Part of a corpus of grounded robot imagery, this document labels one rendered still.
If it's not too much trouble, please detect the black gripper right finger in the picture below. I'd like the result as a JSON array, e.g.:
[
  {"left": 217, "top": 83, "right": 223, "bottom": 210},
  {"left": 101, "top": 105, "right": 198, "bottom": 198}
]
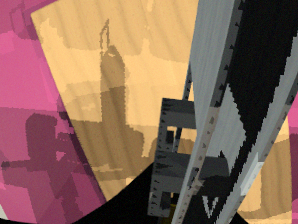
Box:
[{"left": 173, "top": 192, "right": 249, "bottom": 224}]

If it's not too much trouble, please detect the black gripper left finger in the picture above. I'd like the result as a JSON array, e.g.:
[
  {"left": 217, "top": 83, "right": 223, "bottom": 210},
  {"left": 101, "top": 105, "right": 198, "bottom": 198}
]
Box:
[{"left": 72, "top": 161, "right": 158, "bottom": 224}]

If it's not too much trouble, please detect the light brown wooden board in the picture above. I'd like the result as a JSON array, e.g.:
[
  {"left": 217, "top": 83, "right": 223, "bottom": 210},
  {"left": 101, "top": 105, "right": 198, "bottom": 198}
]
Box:
[{"left": 31, "top": 0, "right": 293, "bottom": 224}]

